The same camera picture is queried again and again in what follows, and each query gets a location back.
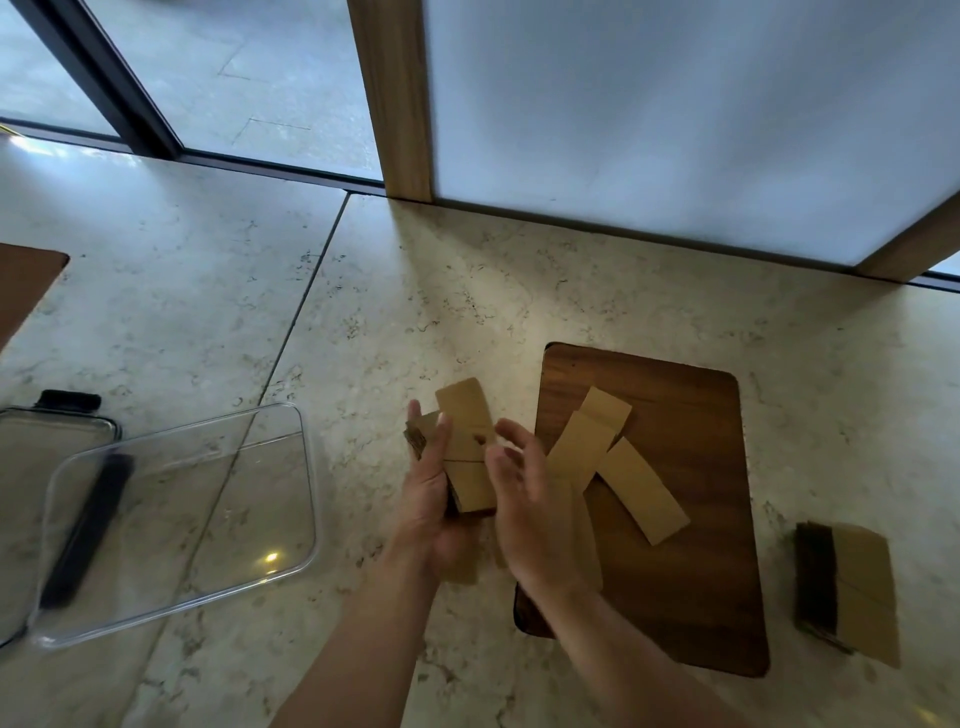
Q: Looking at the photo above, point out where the clear plastic container lid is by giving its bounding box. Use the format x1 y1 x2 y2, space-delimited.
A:
27 402 323 651

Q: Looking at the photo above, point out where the person's right forearm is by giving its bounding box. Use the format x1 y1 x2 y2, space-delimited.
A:
528 585 751 728

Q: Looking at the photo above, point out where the black window frame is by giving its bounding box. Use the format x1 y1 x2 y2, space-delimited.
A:
0 0 388 198

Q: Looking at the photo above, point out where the loose stack of cardboard sleeves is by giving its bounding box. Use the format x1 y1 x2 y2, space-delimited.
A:
792 520 903 671

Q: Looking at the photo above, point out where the bundle of cardboard sleeves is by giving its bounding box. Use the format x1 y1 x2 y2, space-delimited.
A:
403 377 501 519

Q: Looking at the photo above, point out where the white frosted panel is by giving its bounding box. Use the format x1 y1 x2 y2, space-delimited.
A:
423 0 960 269

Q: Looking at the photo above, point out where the dark wooden board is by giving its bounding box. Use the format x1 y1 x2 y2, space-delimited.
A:
0 242 71 354
513 342 772 679

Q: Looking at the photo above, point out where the person's left hand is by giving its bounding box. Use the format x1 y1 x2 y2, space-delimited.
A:
388 399 483 580

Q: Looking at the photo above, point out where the clear plastic container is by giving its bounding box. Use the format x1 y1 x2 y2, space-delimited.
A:
0 405 123 648

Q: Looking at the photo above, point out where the person's left forearm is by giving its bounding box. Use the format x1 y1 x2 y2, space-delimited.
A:
270 547 444 728

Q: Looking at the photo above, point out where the light wooden post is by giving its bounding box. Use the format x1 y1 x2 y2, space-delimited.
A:
345 0 435 204
854 190 960 285

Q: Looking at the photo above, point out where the black lid clasp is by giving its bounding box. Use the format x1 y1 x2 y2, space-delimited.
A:
38 451 137 611

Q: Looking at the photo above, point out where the person's right hand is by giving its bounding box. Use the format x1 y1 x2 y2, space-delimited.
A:
483 417 601 597

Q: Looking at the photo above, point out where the brown cardboard cup sleeve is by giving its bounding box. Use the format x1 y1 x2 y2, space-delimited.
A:
545 410 618 494
568 480 606 594
577 386 634 438
595 436 692 547

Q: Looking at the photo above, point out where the black container clip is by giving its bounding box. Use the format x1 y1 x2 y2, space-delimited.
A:
35 389 103 414

